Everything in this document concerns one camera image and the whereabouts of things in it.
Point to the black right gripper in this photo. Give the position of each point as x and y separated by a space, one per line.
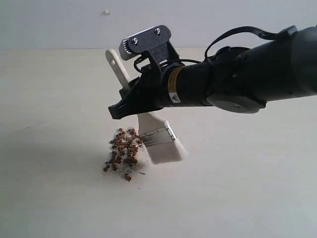
153 90

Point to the wooden paint brush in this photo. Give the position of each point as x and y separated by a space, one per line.
160 141

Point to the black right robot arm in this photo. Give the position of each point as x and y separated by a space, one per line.
235 79

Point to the brown beans and rice pile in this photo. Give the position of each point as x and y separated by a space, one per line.
124 157

